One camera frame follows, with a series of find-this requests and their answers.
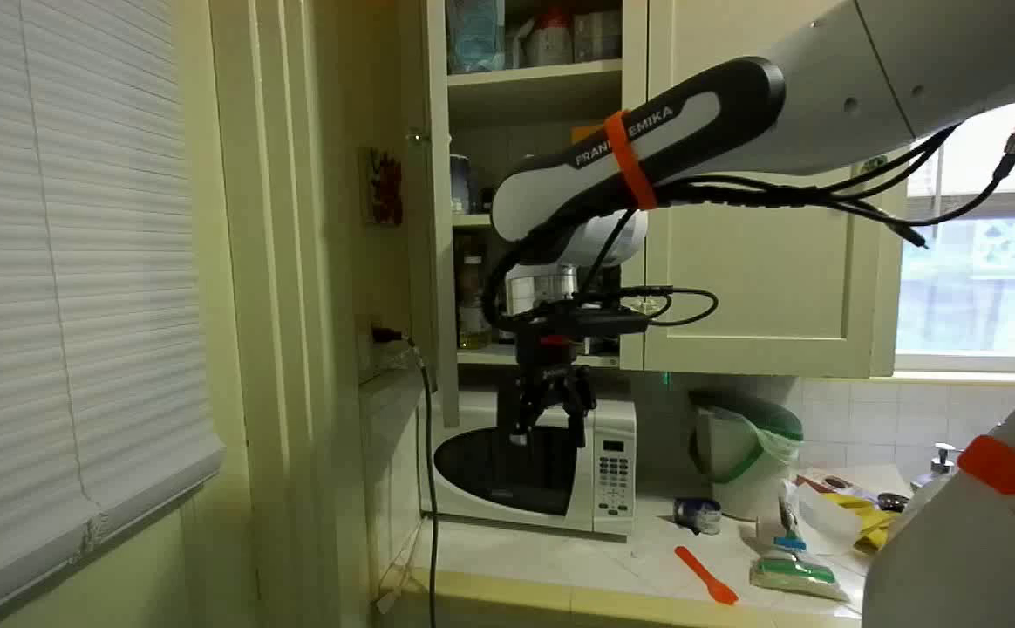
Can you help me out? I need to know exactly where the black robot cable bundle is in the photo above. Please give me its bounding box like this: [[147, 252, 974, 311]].
[[478, 101, 1015, 338]]

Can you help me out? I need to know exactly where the clear plastic bag blue clip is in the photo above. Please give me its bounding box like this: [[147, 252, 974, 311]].
[[748, 479, 854, 608]]

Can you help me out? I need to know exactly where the orange plastic spatula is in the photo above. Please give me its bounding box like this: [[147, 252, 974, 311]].
[[673, 541, 745, 609]]

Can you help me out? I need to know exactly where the silver faucet handle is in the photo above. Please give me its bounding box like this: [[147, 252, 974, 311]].
[[921, 436, 961, 482]]

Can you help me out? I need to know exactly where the red plastic utensil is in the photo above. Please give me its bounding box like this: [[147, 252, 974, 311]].
[[793, 468, 859, 499]]

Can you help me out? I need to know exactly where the clear glass jar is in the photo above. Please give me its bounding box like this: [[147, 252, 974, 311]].
[[446, 151, 475, 215]]

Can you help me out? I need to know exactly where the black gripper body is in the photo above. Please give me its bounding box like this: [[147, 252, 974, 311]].
[[516, 330, 596, 395]]

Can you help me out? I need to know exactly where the white microwave oven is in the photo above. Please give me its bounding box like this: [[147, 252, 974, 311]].
[[430, 395, 641, 541]]

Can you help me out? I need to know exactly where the red wall decoration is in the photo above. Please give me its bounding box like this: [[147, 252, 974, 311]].
[[367, 147, 409, 228]]

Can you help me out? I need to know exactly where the white bottle red cap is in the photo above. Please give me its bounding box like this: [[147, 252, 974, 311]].
[[519, 0, 581, 71]]

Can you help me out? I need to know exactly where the blue plastic package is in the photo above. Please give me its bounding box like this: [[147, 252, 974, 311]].
[[446, 0, 510, 77]]

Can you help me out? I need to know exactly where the orange strap on robot base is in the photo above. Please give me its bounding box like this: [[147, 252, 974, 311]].
[[957, 431, 1015, 523]]

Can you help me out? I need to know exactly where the tall spice jar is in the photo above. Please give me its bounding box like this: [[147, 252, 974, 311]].
[[455, 249, 492, 350]]

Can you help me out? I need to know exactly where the cream closed cabinet door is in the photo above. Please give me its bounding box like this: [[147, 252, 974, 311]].
[[641, 0, 910, 380]]

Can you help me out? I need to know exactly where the orange strap on forearm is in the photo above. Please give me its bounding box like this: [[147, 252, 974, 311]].
[[605, 107, 663, 213]]

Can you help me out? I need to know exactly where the black wall power cable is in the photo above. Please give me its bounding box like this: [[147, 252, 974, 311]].
[[369, 324, 442, 628]]

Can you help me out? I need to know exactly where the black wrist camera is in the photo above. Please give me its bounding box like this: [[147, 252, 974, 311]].
[[513, 294, 652, 342]]

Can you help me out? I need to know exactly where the cream open kitchen cabinet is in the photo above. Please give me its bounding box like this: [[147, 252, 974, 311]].
[[406, 0, 649, 429]]

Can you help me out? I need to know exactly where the white window blind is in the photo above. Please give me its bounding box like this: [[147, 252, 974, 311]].
[[0, 0, 228, 624]]

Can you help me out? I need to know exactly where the grey container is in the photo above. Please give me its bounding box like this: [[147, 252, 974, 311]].
[[574, 8, 626, 63]]

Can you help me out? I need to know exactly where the small labelled jar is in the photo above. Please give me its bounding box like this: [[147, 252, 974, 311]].
[[673, 493, 726, 537]]

